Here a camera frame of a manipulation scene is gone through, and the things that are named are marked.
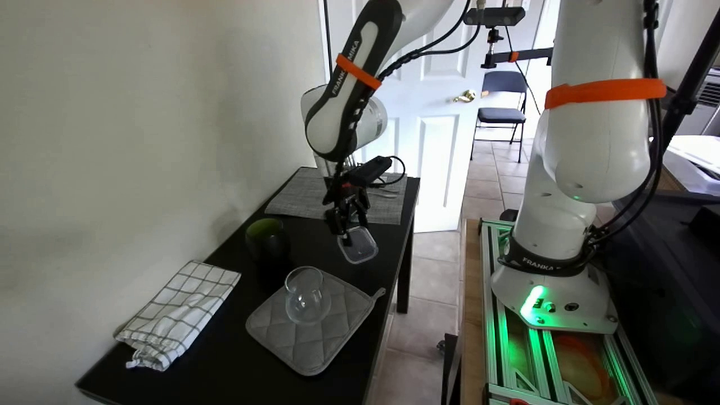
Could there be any white checkered dish towel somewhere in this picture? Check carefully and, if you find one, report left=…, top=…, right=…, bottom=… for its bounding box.
left=115, top=260, right=240, bottom=370

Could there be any clear glass bowl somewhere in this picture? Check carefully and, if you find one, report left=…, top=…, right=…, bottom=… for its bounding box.
left=283, top=265, right=329, bottom=323

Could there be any black side table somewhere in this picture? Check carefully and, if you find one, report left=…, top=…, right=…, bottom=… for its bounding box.
left=78, top=178, right=420, bottom=405

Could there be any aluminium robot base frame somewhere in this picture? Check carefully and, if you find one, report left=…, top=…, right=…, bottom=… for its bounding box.
left=479, top=220, right=658, bottom=405

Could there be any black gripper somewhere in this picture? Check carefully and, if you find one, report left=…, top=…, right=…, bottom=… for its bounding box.
left=321, top=154, right=392, bottom=233

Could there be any grey woven placemat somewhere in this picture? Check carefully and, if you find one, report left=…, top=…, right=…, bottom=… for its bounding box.
left=265, top=167, right=406, bottom=224

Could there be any black camera on stand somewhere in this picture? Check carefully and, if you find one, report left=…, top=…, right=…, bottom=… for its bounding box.
left=464, top=6, right=527, bottom=44

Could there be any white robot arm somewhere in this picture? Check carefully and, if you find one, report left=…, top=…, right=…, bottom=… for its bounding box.
left=302, top=0, right=666, bottom=332

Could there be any blue folding chair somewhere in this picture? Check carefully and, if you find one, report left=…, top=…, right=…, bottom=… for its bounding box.
left=474, top=69, right=528, bottom=153

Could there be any green round cup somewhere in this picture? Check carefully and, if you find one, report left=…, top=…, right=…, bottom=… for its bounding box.
left=244, top=216, right=289, bottom=265

